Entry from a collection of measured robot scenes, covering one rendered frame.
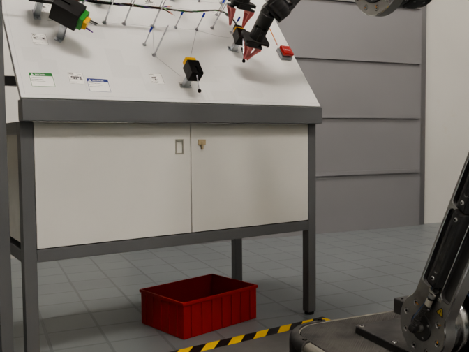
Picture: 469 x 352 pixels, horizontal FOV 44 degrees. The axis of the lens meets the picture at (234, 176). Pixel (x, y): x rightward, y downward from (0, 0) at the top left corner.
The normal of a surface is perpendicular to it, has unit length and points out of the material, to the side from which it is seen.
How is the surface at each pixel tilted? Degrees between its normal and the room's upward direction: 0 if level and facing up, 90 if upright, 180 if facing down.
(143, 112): 90
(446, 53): 90
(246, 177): 90
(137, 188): 90
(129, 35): 53
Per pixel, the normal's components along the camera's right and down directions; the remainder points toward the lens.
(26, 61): 0.43, -0.57
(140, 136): 0.55, 0.05
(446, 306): -0.92, 0.04
